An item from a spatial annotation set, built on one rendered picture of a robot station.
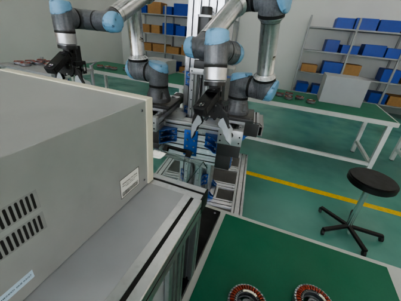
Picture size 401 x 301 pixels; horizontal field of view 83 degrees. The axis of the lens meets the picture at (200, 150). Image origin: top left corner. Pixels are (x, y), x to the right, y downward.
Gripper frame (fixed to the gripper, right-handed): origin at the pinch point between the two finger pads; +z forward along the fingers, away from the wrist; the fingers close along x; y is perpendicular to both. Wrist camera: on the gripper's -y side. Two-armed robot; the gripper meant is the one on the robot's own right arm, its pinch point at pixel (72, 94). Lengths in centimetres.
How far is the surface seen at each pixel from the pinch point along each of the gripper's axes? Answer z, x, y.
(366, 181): 59, -172, 82
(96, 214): 0, -54, -59
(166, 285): 14, -67, -60
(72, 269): 4, -55, -67
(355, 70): 22, -309, 548
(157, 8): -75, 223, 624
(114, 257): 4, -59, -64
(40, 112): -17, -45, -58
